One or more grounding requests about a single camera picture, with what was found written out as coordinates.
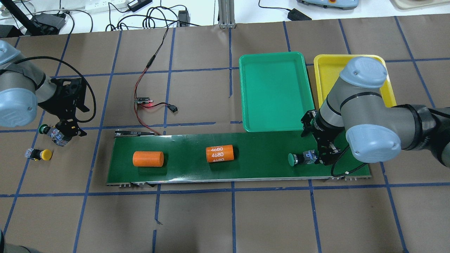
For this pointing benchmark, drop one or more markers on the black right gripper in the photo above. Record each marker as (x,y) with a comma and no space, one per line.
(321,133)

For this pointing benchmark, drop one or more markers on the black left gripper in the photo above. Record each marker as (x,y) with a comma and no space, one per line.
(59,113)

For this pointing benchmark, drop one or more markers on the yellow push button switch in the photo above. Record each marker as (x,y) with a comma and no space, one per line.
(59,138)

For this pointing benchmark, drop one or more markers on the green push button switch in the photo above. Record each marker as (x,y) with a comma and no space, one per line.
(305,158)

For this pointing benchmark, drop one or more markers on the plain orange cylinder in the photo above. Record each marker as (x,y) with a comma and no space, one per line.
(152,159)

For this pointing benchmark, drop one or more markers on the orange cylinder with 4680 print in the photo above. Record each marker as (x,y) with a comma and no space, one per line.
(220,153)

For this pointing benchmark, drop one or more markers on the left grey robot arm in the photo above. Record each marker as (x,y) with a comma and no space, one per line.
(25,87)

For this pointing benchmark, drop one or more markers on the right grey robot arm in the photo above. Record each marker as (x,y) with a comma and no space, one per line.
(374,132)

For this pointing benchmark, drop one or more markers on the small sensor circuit board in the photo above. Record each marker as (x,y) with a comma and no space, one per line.
(143,100)

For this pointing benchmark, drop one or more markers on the green conveyor belt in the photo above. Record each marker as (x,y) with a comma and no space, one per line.
(257,156)

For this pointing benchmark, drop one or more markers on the green plastic tray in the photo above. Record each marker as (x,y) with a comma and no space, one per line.
(275,91)

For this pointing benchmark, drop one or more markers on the yellow plastic tray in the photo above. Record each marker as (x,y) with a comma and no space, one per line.
(327,68)

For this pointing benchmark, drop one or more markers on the white power strip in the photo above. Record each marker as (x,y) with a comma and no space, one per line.
(96,6)

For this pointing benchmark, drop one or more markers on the black power adapter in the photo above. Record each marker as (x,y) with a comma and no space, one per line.
(296,15)

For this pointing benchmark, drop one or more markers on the grey teach pendant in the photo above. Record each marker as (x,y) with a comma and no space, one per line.
(339,4)

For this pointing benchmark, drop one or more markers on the black cable connector plug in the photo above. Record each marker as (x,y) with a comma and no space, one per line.
(172,108)

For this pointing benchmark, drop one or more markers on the aluminium frame post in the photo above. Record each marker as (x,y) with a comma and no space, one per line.
(226,14)

